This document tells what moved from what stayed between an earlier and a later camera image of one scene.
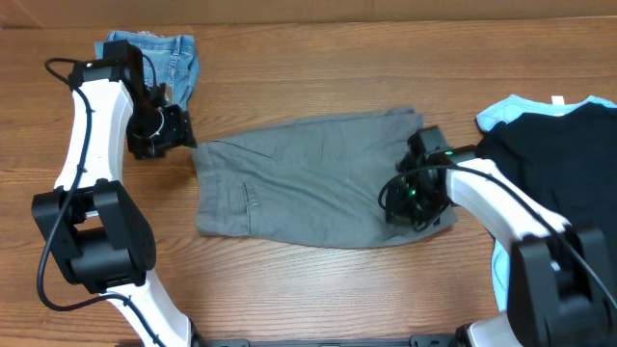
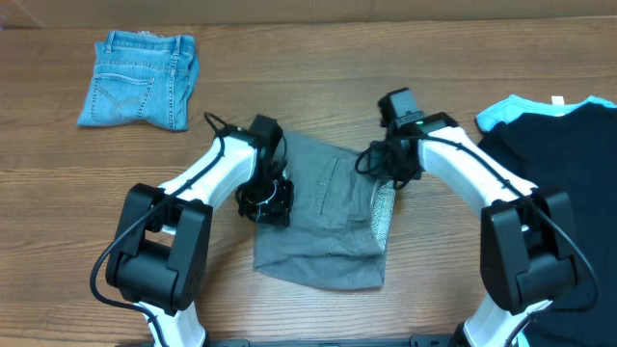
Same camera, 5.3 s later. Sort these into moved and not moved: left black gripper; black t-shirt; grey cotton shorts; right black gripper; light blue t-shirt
Moved: left black gripper; grey cotton shorts; right black gripper
Not moved: light blue t-shirt; black t-shirt
